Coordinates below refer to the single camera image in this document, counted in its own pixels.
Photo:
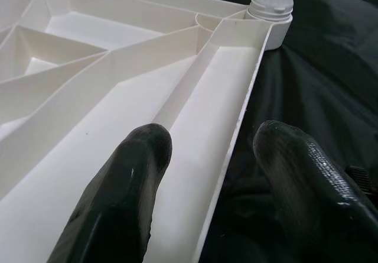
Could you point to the white plastic table top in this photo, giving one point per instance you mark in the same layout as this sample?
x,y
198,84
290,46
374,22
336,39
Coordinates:
x,y
88,112

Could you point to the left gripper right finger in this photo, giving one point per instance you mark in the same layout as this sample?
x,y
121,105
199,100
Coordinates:
x,y
310,192

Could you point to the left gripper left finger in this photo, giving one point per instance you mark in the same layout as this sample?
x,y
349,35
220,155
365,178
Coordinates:
x,y
124,192

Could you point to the black table cloth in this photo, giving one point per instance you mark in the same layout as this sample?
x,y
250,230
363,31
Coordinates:
x,y
325,68

